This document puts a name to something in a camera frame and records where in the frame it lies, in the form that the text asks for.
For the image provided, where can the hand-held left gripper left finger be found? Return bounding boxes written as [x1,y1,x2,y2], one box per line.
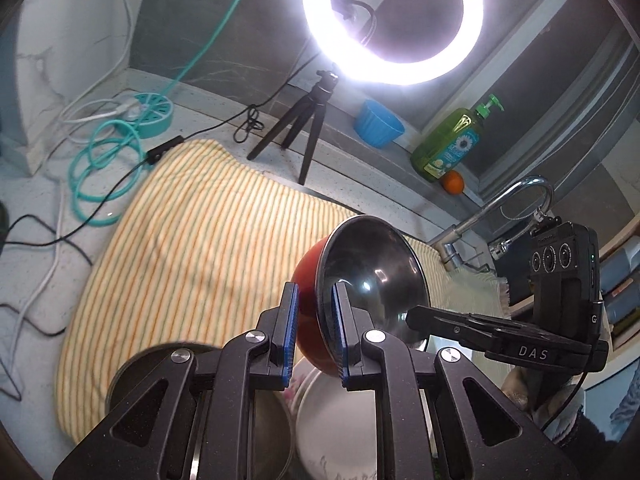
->
[52,282,301,480]

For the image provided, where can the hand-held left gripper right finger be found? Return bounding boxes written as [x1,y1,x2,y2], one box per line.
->
[331,281,581,480]

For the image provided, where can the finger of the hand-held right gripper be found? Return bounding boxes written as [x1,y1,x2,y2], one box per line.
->
[405,306,538,354]

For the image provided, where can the floral white deep plate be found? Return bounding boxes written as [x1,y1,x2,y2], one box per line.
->
[282,362,393,480]

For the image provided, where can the red steel bowl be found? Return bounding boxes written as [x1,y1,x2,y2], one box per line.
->
[291,215,430,378]

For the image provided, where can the dark round pan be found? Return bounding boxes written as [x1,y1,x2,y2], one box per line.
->
[106,341,296,480]

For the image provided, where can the person's right forearm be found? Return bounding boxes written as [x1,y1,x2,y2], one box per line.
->
[540,400,621,461]

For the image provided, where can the person's right hand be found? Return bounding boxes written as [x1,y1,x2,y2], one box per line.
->
[500,370,553,426]

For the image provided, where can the pale green towel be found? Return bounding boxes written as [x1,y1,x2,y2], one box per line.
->
[440,260,508,318]

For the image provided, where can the grey stacked boxes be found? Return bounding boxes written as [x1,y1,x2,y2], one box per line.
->
[597,245,640,351]

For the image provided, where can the yellow striped cloth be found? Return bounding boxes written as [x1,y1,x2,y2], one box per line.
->
[55,139,446,446]

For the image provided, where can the chrome faucet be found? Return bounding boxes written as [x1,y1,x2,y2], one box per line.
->
[432,175,557,271]

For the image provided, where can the green soap bottle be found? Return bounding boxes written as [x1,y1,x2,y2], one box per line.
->
[410,94,505,183]

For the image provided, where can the blue ribbed cup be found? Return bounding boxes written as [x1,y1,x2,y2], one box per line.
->
[354,99,406,150]

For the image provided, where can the black mini tripod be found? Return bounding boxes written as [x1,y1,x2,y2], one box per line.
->
[246,70,341,186]

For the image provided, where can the teal round power strip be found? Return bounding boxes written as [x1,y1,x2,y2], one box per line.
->
[117,91,175,140]

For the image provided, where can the black phone holder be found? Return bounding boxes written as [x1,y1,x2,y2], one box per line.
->
[332,0,378,46]

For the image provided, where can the black ring light cable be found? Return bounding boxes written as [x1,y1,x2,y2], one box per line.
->
[0,30,321,341]

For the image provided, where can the teal cable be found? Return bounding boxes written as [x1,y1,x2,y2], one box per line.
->
[67,0,271,226]

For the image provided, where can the white ring light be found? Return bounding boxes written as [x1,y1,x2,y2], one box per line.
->
[302,0,485,86]

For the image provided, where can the white cable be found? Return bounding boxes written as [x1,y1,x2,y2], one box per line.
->
[0,0,146,401]

